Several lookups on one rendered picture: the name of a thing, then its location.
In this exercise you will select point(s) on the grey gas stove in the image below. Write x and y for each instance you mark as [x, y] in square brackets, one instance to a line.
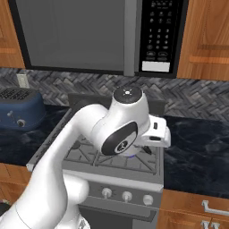
[125, 163]

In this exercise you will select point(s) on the white wall socket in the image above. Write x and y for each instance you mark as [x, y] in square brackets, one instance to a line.
[22, 80]

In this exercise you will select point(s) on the wooden wall cupboard door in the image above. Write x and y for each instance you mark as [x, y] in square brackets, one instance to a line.
[205, 38]
[7, 35]

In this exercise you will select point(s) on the wooden base cupboard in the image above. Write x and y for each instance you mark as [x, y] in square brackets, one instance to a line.
[12, 182]

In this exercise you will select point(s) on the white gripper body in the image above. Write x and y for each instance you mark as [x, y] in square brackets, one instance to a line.
[161, 142]

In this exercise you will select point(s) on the blue toaster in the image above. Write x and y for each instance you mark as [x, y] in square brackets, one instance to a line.
[21, 110]

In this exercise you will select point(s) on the black and grey microwave oven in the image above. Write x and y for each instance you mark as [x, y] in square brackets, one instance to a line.
[77, 32]

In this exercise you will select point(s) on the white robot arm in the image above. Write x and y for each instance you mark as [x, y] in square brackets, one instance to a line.
[59, 167]

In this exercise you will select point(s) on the white stove knob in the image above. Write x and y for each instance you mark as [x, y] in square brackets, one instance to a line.
[106, 192]
[126, 196]
[148, 199]

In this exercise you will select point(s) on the wooden base cupboard door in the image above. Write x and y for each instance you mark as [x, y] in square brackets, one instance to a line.
[179, 222]

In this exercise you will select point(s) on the wooden drawer front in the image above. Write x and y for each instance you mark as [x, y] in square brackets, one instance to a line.
[184, 201]

